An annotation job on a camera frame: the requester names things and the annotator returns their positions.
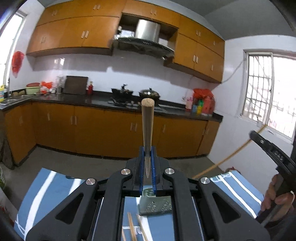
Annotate stainless steel range hood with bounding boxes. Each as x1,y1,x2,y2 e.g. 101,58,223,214
113,15,177,59

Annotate orange plastic bag on counter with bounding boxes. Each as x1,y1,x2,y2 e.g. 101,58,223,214
40,81,53,94

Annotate black wok with lid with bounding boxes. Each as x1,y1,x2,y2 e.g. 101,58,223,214
139,88,160,101

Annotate green perforated utensil holder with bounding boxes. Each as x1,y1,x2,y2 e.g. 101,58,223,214
137,188,172,216

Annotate black wok left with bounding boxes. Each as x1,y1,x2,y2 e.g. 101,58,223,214
111,84,133,98

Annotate red sauce bottle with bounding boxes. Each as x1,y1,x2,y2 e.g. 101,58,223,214
87,81,93,95

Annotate colourful condiment boxes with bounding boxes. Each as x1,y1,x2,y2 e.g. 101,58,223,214
185,97,204,115

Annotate red thermos bottles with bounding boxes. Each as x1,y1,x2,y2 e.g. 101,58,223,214
202,96,215,116

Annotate wooden chopstick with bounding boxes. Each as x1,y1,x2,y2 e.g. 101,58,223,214
191,123,268,180
127,212,137,241
141,98,154,178
137,214,148,241

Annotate black kitchen countertop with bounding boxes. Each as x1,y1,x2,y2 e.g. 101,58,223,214
1,91,223,123

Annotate red plastic bag on wall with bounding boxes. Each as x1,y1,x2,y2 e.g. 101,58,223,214
11,51,25,78

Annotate right barred window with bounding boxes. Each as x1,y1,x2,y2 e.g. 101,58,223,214
240,51,295,141

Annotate upper wooden wall cabinets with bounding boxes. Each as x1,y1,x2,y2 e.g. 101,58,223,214
27,1,225,83

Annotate person's right hand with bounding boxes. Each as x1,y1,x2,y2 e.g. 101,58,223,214
261,174,295,214

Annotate lower wooden base cabinets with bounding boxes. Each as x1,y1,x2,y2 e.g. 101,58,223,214
4,101,220,164

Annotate blue white striped tablecloth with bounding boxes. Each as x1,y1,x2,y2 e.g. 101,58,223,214
14,168,263,240

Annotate dark wooden cutting board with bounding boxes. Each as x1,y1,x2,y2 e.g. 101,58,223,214
63,75,88,95

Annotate gas stove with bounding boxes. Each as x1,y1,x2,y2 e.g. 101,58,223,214
107,98,167,110

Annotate left window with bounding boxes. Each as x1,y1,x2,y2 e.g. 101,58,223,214
1,11,26,85

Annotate red bag on thermoses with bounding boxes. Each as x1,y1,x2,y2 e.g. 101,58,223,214
193,88,214,99

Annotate green basin red lid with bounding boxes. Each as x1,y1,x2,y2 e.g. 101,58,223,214
26,82,41,95

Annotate yellow detergent bottle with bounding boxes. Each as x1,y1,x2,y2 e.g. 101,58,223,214
0,85,6,102

